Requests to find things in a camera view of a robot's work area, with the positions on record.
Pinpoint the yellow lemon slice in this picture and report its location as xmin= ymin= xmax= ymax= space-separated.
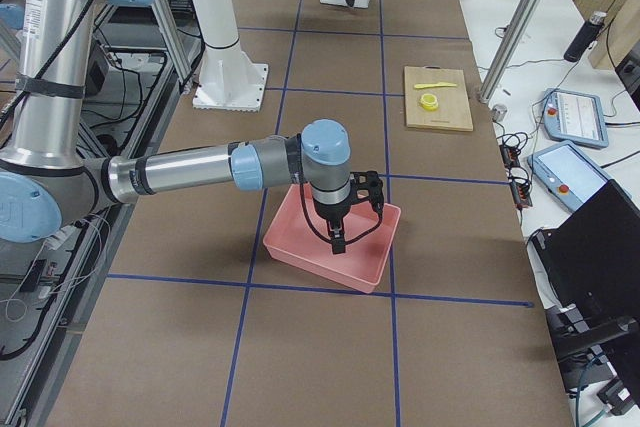
xmin=419 ymin=93 xmax=439 ymax=111

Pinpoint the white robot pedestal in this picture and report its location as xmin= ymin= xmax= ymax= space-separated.
xmin=192 ymin=0 xmax=269 ymax=112

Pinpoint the aluminium frame post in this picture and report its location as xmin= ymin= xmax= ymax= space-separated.
xmin=478 ymin=0 xmax=541 ymax=104

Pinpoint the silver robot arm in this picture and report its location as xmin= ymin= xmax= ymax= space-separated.
xmin=1 ymin=0 xmax=355 ymax=254

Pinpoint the black water bottle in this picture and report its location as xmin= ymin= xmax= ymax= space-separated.
xmin=563 ymin=11 xmax=607 ymax=63

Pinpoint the blue teach pendant far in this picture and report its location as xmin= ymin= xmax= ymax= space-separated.
xmin=542 ymin=88 xmax=609 ymax=149

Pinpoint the yellow plastic knife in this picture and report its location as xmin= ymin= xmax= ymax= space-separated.
xmin=413 ymin=81 xmax=458 ymax=90

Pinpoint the small metal cylinder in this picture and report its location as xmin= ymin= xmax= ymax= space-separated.
xmin=491 ymin=104 xmax=508 ymax=123

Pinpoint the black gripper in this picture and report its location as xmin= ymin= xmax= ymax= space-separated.
xmin=326 ymin=219 xmax=346 ymax=254

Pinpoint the black monitor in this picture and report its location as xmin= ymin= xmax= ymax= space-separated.
xmin=531 ymin=180 xmax=639 ymax=320

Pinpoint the wooden cutting board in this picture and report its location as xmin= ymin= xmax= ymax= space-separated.
xmin=404 ymin=66 xmax=474 ymax=132

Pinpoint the blue teach pendant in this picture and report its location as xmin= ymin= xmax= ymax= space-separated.
xmin=542 ymin=88 xmax=609 ymax=149
xmin=527 ymin=141 xmax=611 ymax=212

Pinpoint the blue teach pendant near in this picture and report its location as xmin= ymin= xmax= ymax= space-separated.
xmin=527 ymin=141 xmax=611 ymax=212

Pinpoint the pink plastic bin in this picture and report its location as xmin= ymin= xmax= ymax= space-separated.
xmin=263 ymin=184 xmax=403 ymax=295

